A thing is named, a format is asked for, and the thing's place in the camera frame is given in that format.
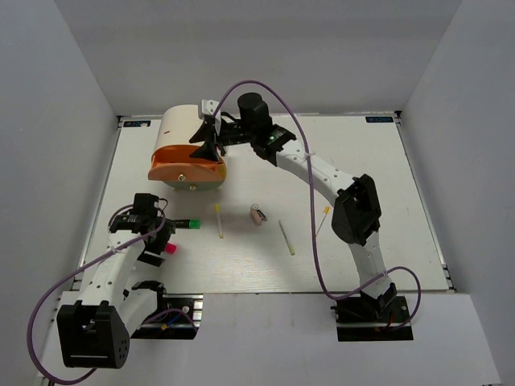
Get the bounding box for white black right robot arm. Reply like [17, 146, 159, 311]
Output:
[190, 92, 397, 321]

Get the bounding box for pink black highlighter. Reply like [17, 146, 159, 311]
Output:
[164, 243, 177, 254]

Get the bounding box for pink white mini stapler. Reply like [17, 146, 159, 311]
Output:
[249, 203, 268, 226]

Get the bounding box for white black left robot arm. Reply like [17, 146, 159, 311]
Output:
[57, 193, 175, 369]

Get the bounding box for cream round drawer organizer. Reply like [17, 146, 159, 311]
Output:
[154, 104, 231, 192]

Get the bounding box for white pen pale yellow ends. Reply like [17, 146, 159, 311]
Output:
[278, 220, 295, 256]

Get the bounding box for blue logo sticker left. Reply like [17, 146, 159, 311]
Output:
[123, 120, 151, 128]

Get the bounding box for blue logo sticker right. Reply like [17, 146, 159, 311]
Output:
[365, 116, 394, 124]

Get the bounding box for blue logo sticker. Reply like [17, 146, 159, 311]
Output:
[123, 120, 151, 128]
[365, 116, 394, 124]

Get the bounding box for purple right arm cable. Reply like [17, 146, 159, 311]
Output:
[215, 79, 422, 331]

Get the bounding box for orange organizer drawer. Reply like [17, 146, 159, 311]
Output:
[147, 145, 227, 191]

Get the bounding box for green black highlighter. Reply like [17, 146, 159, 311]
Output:
[173, 219, 201, 229]

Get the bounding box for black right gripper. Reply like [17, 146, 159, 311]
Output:
[191, 120, 258, 162]

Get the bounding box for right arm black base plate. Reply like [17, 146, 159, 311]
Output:
[330, 296, 414, 343]

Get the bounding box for white pen orange-yellow cap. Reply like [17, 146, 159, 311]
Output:
[315, 206, 331, 236]

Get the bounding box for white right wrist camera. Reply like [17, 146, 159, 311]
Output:
[198, 99, 219, 119]

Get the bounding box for white pen bright yellow cap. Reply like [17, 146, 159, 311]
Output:
[214, 203, 224, 239]

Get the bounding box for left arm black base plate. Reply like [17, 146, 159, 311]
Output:
[131, 294, 204, 340]

